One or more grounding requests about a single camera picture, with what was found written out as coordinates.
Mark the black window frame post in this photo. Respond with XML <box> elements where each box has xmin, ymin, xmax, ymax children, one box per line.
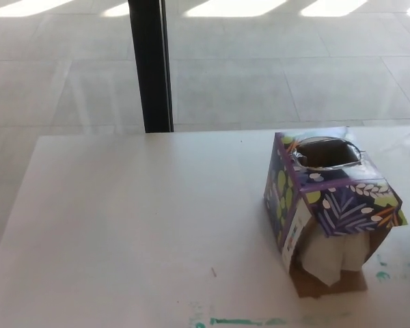
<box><xmin>127</xmin><ymin>0</ymin><xmax>176</xmax><ymax>134</ymax></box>

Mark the purple floral cardboard tissue box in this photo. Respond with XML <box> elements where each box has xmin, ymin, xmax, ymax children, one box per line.
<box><xmin>262</xmin><ymin>126</ymin><xmax>409</xmax><ymax>299</ymax></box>

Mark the white folded tissue stack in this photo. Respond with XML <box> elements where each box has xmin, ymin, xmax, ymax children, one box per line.
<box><xmin>301</xmin><ymin>232</ymin><xmax>370</xmax><ymax>286</ymax></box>

